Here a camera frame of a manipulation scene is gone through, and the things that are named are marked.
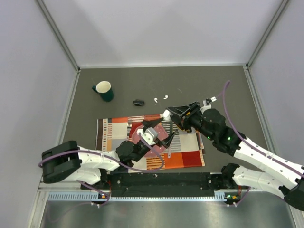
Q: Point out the pink dotted plate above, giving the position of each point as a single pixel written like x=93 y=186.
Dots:
x=158 y=132

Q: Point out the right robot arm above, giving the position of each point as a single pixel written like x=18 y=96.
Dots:
x=276 y=175

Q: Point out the black knife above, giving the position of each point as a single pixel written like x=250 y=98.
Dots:
x=171 y=127

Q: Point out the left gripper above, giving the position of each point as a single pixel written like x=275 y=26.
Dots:
x=166 y=142

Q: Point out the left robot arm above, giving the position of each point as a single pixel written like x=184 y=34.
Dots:
x=70 y=162

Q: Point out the colourful patchwork placemat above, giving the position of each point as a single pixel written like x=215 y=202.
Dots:
x=187 y=149

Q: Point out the black earbud charging case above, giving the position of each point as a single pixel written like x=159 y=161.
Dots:
x=138 y=102

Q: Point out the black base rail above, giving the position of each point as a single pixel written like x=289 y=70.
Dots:
x=162 y=184

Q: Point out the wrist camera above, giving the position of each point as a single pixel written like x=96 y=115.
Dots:
x=205 y=105
x=148 y=135

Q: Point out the grey cable duct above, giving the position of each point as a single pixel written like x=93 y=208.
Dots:
x=97 y=197

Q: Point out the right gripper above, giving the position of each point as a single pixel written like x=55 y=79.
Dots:
x=178 y=112

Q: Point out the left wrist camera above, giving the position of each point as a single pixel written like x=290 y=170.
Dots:
x=148 y=135

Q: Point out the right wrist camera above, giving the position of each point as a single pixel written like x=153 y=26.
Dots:
x=205 y=105

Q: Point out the dark green mug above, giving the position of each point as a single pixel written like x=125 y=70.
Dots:
x=104 y=89

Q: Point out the white earbud case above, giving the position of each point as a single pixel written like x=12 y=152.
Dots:
x=166 y=115

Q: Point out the yellow enamel mug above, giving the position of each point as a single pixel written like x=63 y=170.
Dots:
x=185 y=130

